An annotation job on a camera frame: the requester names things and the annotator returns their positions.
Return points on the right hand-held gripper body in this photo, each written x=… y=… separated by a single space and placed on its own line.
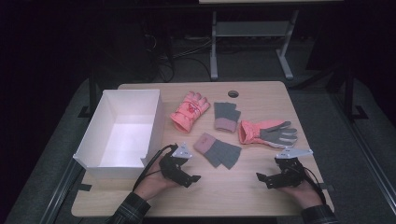
x=291 y=174

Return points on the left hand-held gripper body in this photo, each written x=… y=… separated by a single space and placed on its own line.
x=172 y=166

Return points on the grey mitten with pink cuff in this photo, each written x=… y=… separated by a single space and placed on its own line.
x=222 y=154
x=225 y=113

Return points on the pink glove with grey palm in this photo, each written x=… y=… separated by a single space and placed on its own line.
x=252 y=132

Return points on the white box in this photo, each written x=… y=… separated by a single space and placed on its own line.
x=124 y=140

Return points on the person's right hand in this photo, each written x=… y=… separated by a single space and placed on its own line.
x=303 y=193

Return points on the person's left hand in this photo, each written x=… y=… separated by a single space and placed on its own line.
x=154 y=185

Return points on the dark tape strip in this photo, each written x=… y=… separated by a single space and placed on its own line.
x=328 y=187
x=84 y=187

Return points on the black metal stand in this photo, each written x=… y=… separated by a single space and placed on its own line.
x=349 y=93
x=92 y=93

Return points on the white-legged table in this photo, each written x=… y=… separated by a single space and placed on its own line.
x=252 y=28

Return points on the aluminium rail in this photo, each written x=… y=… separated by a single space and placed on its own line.
x=59 y=193
x=370 y=168

